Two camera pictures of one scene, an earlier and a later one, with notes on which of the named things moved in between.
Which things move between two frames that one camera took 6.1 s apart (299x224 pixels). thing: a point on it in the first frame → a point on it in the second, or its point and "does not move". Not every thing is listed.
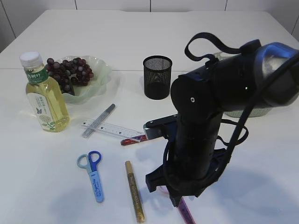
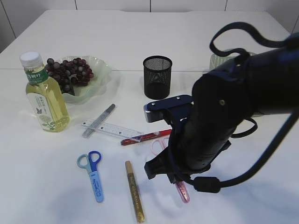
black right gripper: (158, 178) → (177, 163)
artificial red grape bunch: (70, 73) does not move
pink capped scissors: (182, 207) → (159, 145)
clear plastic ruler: (117, 129) does not move
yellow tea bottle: (44, 94) does not move
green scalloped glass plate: (102, 74) does not move
